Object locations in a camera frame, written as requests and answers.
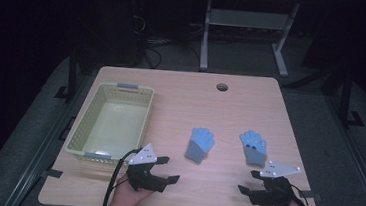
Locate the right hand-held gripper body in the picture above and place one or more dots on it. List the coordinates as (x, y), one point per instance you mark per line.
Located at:
(273, 191)

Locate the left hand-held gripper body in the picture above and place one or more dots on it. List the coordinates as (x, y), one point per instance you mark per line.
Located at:
(144, 178)

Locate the blue grey glove dark dots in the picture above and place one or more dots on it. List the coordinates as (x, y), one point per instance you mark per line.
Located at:
(254, 147)

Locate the plain blue grey glove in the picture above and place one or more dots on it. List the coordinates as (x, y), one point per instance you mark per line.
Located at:
(199, 146)

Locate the pale yellow plastic basket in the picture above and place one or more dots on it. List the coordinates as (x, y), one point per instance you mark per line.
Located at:
(112, 123)

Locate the person's left hand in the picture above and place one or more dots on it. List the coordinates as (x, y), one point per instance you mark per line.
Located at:
(126, 196)

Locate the black tape strip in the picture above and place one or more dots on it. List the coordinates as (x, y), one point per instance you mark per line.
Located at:
(51, 173)
(311, 195)

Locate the grey metal floor rail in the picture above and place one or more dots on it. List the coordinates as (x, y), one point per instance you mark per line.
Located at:
(39, 157)
(360, 155)

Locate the black stand post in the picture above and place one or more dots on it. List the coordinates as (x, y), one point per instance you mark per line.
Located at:
(72, 73)
(346, 97)

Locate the grey metal desk frame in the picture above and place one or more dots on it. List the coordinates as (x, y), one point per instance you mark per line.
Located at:
(245, 18)

